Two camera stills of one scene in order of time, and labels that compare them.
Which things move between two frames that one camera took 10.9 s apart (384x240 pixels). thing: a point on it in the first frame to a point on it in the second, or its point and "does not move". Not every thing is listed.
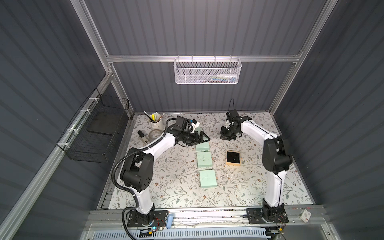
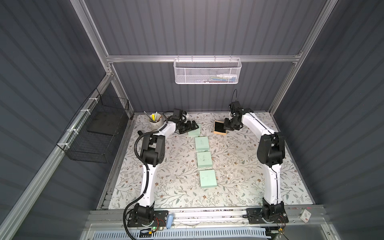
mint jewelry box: x=198 y=129 does not move
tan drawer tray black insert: x=233 y=158 to x=219 y=128
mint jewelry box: x=204 y=159 does not move
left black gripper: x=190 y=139 to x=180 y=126
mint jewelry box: x=202 y=147 does not move
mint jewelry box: x=207 y=178 does not move
